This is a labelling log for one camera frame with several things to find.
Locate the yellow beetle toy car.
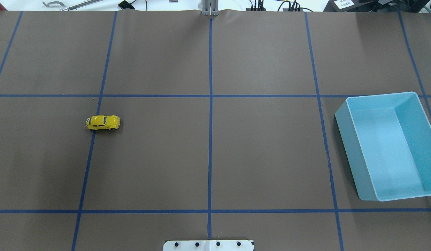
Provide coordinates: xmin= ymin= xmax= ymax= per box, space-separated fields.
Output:
xmin=85 ymin=115 xmax=121 ymax=131

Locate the light blue plastic bin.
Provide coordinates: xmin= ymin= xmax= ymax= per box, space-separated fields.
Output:
xmin=335 ymin=92 xmax=431 ymax=201

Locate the metal reacher grabber tool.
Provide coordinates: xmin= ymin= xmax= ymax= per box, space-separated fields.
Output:
xmin=42 ymin=0 xmax=101 ymax=11

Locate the grey aluminium frame post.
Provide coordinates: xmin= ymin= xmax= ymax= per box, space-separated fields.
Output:
xmin=201 ymin=0 xmax=219 ymax=16

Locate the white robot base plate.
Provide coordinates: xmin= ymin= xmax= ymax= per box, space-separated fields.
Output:
xmin=162 ymin=239 xmax=255 ymax=251

